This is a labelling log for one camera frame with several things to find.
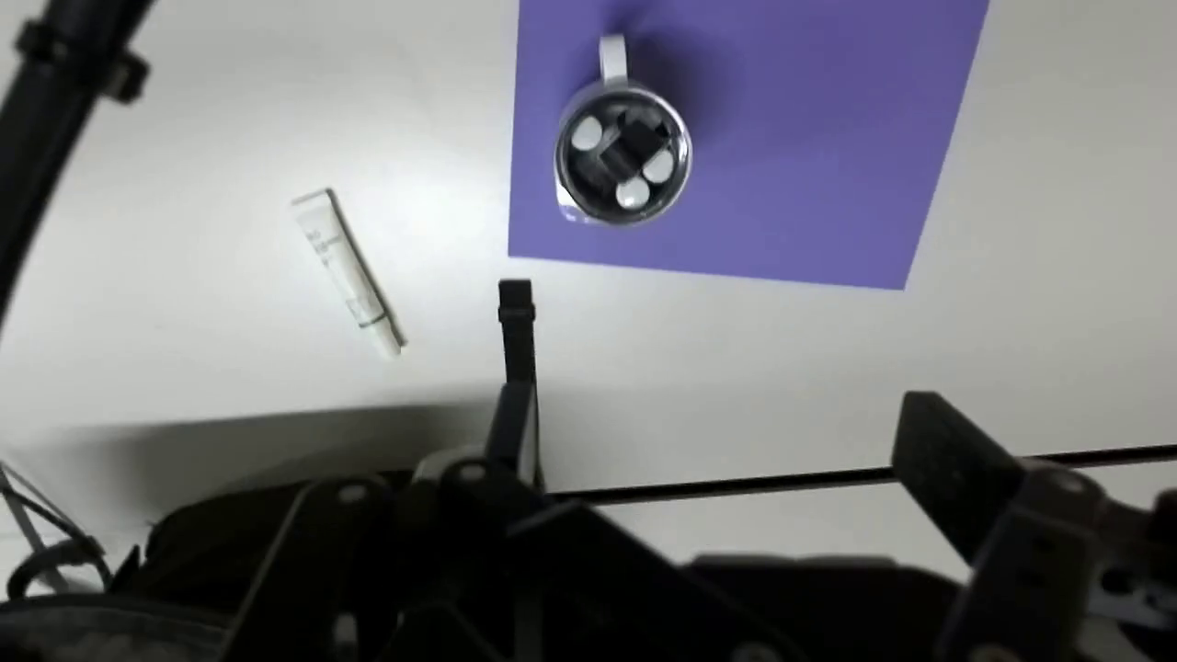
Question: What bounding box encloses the purple mat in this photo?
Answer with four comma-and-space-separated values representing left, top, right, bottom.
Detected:
506, 0, 994, 293

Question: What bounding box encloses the thin dark wire bundle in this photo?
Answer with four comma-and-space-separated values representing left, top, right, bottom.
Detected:
0, 458, 117, 604

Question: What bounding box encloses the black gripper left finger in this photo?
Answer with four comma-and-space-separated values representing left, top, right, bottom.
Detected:
233, 277, 803, 662

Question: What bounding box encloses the steel travel mug with handle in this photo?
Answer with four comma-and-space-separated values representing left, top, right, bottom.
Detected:
553, 33, 695, 226

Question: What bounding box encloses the white cream tube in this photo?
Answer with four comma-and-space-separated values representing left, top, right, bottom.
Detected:
285, 182, 407, 365

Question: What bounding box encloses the black sliding lid tab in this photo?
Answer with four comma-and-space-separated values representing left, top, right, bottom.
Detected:
592, 112, 662, 190

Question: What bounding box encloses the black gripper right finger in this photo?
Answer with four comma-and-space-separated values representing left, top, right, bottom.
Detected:
890, 389, 1177, 662

